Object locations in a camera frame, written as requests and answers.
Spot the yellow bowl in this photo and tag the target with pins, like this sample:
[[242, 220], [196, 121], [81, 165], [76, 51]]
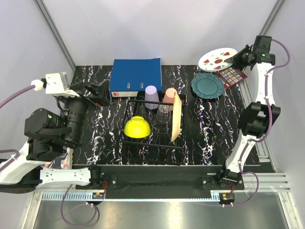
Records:
[[137, 127]]

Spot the clear drinking glass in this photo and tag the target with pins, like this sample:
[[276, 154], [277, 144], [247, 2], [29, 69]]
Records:
[[164, 113]]

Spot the blue ring binder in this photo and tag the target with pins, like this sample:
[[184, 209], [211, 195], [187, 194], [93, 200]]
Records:
[[130, 76]]

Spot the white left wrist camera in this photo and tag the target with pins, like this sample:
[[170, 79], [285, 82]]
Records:
[[55, 84]]

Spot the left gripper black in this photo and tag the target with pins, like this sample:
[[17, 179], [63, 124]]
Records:
[[101, 91]]

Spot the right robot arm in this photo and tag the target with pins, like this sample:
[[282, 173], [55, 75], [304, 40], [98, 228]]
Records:
[[257, 119]]

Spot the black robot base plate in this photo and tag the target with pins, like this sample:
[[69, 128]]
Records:
[[163, 182]]

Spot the pink plastic cup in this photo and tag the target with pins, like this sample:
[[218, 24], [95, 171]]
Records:
[[168, 99]]

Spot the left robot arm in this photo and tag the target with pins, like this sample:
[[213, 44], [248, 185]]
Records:
[[49, 135]]

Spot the aluminium rail frame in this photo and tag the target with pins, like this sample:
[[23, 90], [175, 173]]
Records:
[[261, 160]]

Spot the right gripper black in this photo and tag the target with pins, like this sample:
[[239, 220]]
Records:
[[234, 59]]

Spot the illustrated book at left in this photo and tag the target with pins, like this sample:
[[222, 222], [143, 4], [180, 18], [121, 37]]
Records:
[[62, 162]]

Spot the lilac plastic cup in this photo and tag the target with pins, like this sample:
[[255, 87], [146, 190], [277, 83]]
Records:
[[151, 97]]

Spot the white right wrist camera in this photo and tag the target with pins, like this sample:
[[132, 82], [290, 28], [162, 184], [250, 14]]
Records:
[[262, 44]]

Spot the teal scalloped plate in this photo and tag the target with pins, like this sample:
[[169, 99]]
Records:
[[207, 86]]

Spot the peach floral plate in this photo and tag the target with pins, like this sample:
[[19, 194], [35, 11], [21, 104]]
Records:
[[176, 117]]

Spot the black wire dish rack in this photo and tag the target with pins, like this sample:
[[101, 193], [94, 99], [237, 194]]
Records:
[[157, 148]]

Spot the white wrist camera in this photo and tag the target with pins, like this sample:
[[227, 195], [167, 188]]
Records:
[[55, 84], [262, 44]]

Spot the white watermelon pattern plate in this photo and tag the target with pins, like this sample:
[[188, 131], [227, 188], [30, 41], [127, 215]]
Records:
[[215, 60]]

